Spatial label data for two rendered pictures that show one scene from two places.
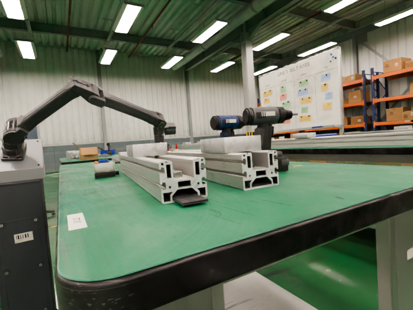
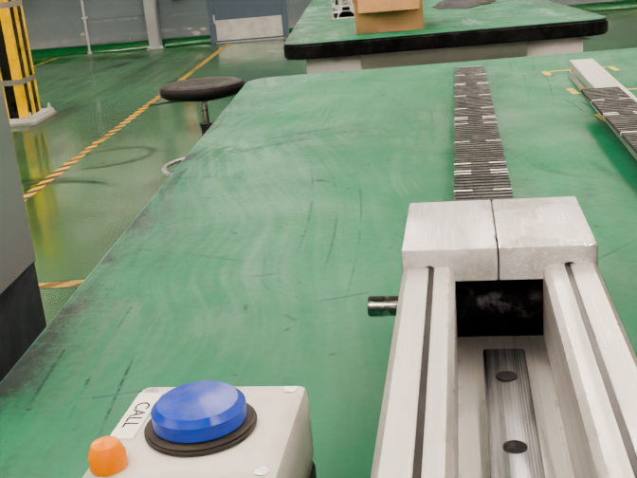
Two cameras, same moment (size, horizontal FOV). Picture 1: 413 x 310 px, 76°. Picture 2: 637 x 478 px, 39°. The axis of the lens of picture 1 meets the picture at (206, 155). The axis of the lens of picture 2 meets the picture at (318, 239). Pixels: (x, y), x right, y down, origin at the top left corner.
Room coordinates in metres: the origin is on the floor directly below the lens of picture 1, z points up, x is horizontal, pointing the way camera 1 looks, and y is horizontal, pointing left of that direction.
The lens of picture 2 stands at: (0.86, 0.21, 1.03)
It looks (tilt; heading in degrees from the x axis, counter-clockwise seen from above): 18 degrees down; 33
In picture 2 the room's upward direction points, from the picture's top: 5 degrees counter-clockwise
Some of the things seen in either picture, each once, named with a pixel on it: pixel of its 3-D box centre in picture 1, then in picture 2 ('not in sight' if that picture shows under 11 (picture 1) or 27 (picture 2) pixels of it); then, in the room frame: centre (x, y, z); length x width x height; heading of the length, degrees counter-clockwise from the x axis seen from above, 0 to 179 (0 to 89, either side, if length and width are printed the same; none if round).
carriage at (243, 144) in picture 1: (228, 149); not in sight; (0.75, -0.07, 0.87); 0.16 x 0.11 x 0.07; 23
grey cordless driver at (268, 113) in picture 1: (273, 139); not in sight; (0.89, -0.23, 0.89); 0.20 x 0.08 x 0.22; 106
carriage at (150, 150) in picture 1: (145, 153); not in sight; (0.91, 0.21, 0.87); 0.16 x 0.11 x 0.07; 23
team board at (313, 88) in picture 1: (297, 129); not in sight; (3.98, -1.41, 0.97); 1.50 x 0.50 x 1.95; 29
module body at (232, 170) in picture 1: (198, 162); not in sight; (0.98, 0.03, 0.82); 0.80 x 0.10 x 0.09; 23
